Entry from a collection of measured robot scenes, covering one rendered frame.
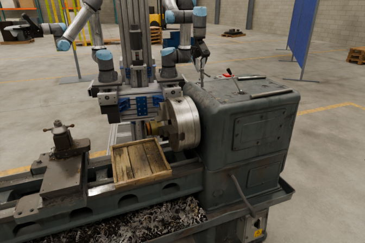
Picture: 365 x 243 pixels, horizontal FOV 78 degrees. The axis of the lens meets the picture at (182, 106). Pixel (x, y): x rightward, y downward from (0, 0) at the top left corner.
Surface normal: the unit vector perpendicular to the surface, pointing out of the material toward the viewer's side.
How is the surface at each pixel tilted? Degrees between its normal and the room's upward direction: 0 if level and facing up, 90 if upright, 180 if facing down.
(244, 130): 90
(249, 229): 87
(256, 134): 90
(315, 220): 0
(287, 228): 0
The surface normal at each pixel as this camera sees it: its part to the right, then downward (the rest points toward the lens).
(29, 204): 0.00, -0.91
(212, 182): 0.34, 0.39
